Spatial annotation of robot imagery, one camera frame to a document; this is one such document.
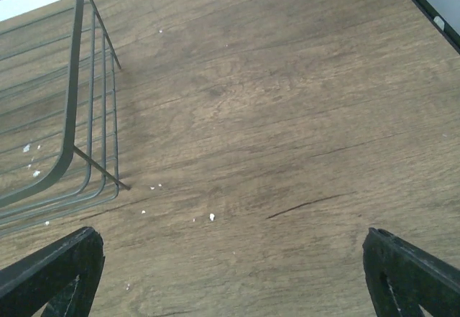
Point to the black wire dish rack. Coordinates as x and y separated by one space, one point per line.
59 136

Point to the black enclosure frame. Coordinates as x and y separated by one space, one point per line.
448 32

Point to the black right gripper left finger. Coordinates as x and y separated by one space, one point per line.
61 278

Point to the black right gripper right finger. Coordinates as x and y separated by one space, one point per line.
404 280

